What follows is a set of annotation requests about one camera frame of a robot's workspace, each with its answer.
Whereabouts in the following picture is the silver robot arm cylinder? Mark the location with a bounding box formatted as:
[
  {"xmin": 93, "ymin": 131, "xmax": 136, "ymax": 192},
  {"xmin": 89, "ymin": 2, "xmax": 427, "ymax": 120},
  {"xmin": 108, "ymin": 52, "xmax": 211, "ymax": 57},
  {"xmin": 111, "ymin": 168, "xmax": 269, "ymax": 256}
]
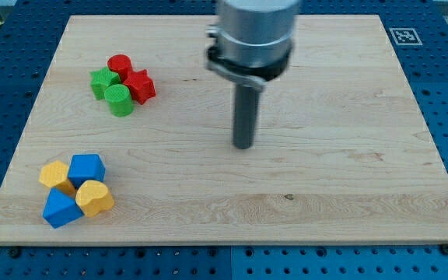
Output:
[{"xmin": 205, "ymin": 0, "xmax": 301, "ymax": 92}]

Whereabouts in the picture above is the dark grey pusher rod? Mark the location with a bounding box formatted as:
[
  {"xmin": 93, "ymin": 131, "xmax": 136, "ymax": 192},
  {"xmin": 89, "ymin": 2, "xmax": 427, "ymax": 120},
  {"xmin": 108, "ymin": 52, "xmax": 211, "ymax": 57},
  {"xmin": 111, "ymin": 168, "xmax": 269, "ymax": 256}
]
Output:
[{"xmin": 233, "ymin": 84, "xmax": 261, "ymax": 149}]

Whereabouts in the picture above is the red star block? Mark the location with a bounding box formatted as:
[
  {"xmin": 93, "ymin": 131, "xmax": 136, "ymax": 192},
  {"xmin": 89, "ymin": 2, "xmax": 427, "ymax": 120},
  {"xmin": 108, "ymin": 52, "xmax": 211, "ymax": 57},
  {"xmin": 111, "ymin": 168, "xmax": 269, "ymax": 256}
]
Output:
[{"xmin": 123, "ymin": 69, "xmax": 156, "ymax": 104}]

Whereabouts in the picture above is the green cylinder block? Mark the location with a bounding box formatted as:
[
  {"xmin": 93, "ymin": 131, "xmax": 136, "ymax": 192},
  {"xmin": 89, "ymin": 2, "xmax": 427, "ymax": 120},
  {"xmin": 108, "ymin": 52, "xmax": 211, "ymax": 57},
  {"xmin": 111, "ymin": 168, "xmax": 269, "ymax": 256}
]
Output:
[{"xmin": 104, "ymin": 84, "xmax": 134, "ymax": 117}]

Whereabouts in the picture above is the light wooden board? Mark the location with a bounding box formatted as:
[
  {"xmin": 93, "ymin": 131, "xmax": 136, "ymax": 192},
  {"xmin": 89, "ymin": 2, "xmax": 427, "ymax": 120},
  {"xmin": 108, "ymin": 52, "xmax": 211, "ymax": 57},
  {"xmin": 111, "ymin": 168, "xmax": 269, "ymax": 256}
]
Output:
[{"xmin": 0, "ymin": 15, "xmax": 448, "ymax": 247}]

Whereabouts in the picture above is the red cylinder block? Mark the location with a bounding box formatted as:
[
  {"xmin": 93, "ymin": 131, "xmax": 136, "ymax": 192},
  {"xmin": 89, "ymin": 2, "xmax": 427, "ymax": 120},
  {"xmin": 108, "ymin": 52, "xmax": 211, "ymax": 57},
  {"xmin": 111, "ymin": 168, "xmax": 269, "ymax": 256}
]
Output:
[{"xmin": 107, "ymin": 54, "xmax": 133, "ymax": 82}]

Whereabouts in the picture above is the green star block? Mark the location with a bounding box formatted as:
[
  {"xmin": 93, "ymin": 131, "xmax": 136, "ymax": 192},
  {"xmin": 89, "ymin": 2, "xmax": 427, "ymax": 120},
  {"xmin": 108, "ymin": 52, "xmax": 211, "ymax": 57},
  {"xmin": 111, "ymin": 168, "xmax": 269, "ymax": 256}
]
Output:
[{"xmin": 90, "ymin": 67, "xmax": 121, "ymax": 100}]

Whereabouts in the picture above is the blue pentagon block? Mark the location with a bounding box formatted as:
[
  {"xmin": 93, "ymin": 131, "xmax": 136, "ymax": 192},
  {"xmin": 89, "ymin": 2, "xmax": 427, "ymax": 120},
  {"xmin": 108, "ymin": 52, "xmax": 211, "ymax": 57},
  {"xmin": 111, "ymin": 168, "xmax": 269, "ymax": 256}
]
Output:
[{"xmin": 68, "ymin": 154, "xmax": 106, "ymax": 189}]

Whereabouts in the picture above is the yellow heart block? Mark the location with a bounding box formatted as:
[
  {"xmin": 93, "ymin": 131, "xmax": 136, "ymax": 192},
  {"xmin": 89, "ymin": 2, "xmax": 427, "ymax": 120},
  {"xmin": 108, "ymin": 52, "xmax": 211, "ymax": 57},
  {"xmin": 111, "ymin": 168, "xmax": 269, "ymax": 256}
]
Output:
[{"xmin": 75, "ymin": 180, "xmax": 115, "ymax": 217}]

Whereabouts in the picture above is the yellow hexagon block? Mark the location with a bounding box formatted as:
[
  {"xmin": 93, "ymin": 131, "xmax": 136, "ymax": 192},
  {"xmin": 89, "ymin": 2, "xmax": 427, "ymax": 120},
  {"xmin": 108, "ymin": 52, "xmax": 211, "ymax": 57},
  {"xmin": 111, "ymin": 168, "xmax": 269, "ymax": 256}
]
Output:
[{"xmin": 38, "ymin": 160, "xmax": 75, "ymax": 195}]

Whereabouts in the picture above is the blue triangle block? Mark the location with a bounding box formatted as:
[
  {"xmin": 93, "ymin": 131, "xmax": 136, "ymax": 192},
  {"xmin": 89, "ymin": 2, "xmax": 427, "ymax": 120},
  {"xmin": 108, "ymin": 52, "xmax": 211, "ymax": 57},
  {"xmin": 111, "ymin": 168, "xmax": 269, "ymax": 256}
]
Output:
[{"xmin": 42, "ymin": 188, "xmax": 84, "ymax": 229}]

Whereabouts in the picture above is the white fiducial marker tag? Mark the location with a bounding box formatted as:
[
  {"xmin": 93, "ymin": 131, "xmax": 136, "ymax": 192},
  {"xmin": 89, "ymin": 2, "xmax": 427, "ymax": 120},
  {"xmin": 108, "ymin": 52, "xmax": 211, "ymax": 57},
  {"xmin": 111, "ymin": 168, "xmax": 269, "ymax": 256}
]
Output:
[{"xmin": 390, "ymin": 27, "xmax": 422, "ymax": 46}]

